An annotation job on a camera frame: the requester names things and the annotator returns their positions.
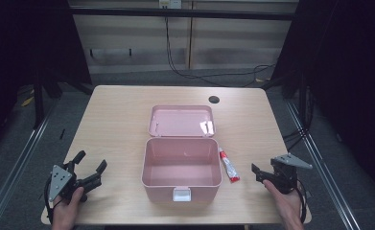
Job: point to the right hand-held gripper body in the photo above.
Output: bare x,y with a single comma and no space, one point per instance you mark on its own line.
285,175

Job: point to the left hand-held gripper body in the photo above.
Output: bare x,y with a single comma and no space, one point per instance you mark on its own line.
59,180

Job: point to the red and white tube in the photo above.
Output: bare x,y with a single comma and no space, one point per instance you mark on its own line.
229,166

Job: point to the black curtain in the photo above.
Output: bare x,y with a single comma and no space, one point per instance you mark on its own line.
22,48
351,80

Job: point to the yellow floor tape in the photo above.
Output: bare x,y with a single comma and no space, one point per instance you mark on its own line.
27,101

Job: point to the black metal stand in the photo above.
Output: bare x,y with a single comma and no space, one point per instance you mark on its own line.
38,105

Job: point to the black horizontal bar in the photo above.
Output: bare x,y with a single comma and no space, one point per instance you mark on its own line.
175,13

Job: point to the small black stick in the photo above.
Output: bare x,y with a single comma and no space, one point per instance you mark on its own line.
62,133

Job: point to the person's right hand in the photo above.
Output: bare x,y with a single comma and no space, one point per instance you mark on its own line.
285,206

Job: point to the white tape strip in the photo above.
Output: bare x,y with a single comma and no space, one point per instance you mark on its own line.
203,127
210,127

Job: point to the person's left hand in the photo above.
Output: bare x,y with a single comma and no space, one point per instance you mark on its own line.
66,209

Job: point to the white wall socket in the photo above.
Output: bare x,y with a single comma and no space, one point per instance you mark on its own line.
170,3

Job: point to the pink plastic box with lid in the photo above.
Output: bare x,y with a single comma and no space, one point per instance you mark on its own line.
182,159

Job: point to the metal floor rail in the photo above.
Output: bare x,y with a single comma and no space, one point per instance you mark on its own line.
322,172
12,179

